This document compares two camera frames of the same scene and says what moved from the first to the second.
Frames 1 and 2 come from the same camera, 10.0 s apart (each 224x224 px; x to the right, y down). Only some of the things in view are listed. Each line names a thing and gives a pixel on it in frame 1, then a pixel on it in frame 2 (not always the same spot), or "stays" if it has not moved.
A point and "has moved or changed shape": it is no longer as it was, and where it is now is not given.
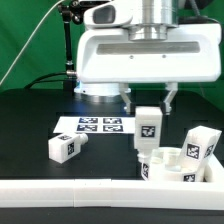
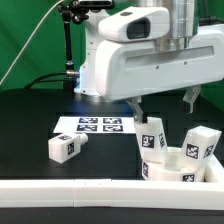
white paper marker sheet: x=114 y=125 stays
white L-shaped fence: x=207 y=194 stays
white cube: x=148 y=135 has moved or changed shape
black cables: x=37 y=81 stays
